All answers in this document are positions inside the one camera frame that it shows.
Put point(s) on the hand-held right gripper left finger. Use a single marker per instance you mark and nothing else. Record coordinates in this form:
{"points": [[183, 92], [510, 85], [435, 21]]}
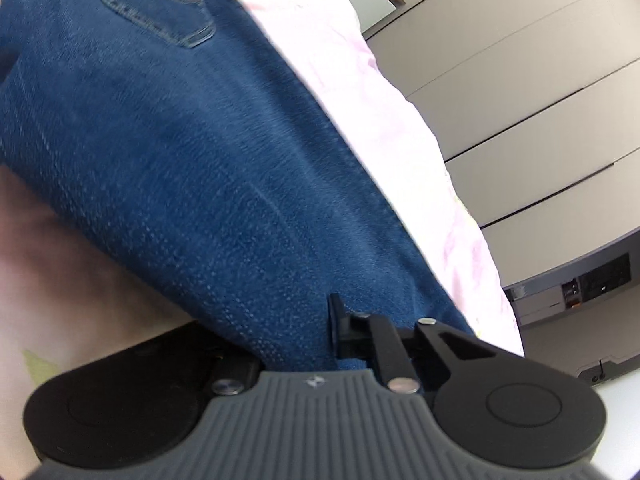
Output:
{"points": [[234, 371]]}

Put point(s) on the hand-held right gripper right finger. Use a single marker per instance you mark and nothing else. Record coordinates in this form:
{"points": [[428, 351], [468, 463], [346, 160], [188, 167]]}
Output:
{"points": [[338, 332]]}

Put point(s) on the blue denim pants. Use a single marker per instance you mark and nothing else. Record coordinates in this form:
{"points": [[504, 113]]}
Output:
{"points": [[210, 170]]}

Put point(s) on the pink floral bed sheet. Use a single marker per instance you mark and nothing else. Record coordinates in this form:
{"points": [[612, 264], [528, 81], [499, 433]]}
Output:
{"points": [[395, 130]]}

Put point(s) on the grey media cabinet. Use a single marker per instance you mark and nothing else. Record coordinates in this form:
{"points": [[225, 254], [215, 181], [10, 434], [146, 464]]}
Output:
{"points": [[575, 287]]}

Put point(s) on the beige wardrobe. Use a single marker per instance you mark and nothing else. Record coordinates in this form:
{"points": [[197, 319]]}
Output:
{"points": [[525, 85]]}

